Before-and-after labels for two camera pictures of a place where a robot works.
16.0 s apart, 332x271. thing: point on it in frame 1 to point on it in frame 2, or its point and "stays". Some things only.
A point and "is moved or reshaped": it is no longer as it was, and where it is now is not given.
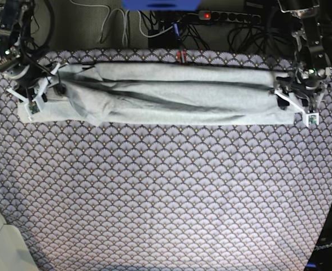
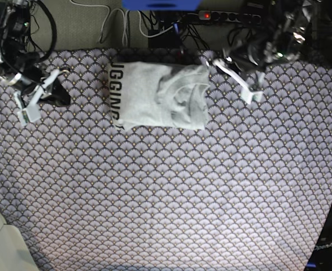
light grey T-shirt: (165, 94) is moved or reshaped
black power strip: (213, 15) stays
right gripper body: (307, 79) to (252, 58)
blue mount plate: (161, 5) stays
